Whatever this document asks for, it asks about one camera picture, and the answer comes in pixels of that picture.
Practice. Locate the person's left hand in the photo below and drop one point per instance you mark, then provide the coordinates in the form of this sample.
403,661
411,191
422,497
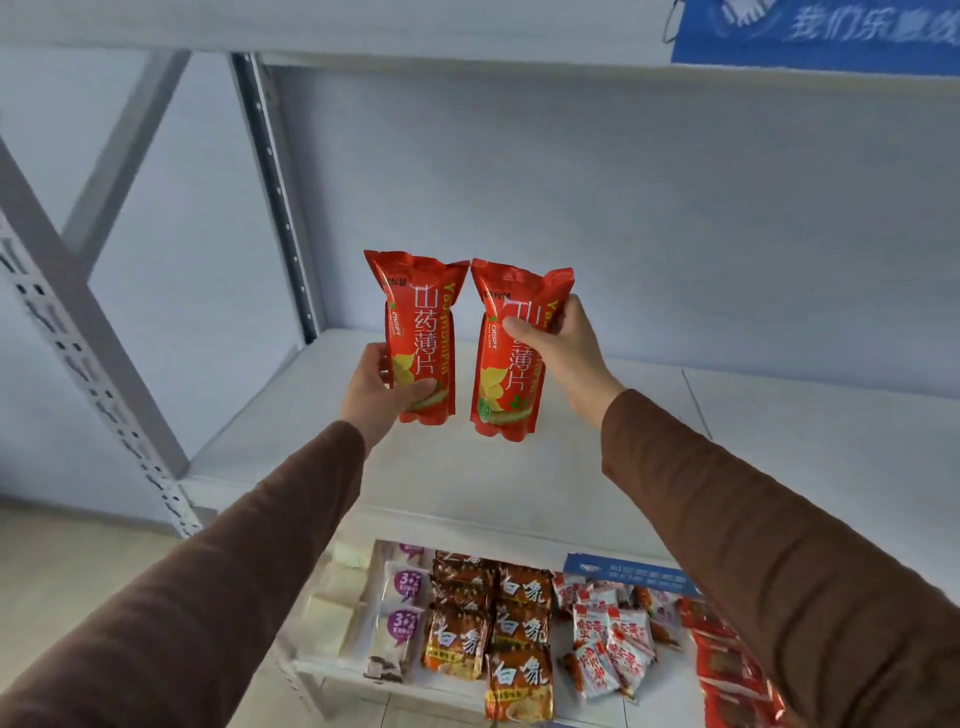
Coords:
371,401

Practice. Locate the person's right hand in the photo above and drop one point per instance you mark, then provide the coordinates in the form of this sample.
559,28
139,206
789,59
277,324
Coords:
577,367

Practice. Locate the person's left thumb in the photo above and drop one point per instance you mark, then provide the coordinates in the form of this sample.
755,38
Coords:
418,393

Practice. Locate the person's right thumb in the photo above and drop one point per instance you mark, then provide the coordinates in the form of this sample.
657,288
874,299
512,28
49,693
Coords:
526,331

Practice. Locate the red chip packet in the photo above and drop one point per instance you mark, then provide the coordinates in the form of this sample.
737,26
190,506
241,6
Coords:
420,322
517,390

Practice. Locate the person's right forearm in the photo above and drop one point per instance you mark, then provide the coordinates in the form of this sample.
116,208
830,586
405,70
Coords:
787,570

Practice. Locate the person's left forearm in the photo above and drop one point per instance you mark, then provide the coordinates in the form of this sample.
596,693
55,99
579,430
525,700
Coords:
202,607

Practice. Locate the white packet purple label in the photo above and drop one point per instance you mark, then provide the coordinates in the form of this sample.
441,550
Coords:
396,639
412,553
406,586

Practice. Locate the pale white packet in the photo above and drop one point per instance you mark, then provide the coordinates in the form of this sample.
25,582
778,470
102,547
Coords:
352,556
339,583
326,624

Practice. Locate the stack of brown noodle packets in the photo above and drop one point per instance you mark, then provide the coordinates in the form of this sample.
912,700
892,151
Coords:
517,626

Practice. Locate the small blue shelf label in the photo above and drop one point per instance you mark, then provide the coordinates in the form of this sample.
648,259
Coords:
626,574

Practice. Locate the pile of red white snacks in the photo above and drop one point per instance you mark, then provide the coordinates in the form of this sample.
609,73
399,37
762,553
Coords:
611,637

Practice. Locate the red flat packet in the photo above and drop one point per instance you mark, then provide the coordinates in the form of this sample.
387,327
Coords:
703,616
739,711
731,666

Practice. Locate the white metal shelf rack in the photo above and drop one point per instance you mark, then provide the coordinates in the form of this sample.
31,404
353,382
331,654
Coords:
45,289

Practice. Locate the large blue sign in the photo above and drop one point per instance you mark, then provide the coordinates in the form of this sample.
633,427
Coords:
825,34

